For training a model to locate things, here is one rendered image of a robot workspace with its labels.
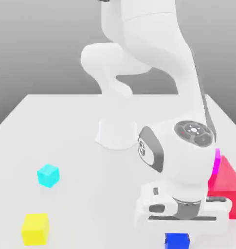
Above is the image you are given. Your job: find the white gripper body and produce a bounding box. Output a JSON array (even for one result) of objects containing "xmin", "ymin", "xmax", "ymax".
[{"xmin": 134, "ymin": 201, "xmax": 233, "ymax": 237}]

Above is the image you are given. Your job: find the small blue cube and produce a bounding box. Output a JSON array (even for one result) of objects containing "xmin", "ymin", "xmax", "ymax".
[{"xmin": 164, "ymin": 232, "xmax": 191, "ymax": 249}]

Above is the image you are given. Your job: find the small magenta cube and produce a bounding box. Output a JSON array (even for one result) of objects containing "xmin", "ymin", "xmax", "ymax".
[{"xmin": 212, "ymin": 148, "xmax": 221, "ymax": 174}]

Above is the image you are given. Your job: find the small cyan cube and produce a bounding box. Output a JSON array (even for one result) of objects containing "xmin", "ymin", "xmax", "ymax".
[{"xmin": 36, "ymin": 163, "xmax": 60, "ymax": 189}]

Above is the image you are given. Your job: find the small yellow cube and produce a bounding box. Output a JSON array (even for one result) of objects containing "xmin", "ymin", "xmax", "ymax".
[{"xmin": 21, "ymin": 213, "xmax": 51, "ymax": 247}]

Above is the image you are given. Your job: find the large red box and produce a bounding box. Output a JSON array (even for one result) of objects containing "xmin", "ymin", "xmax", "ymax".
[{"xmin": 207, "ymin": 155, "xmax": 236, "ymax": 220}]

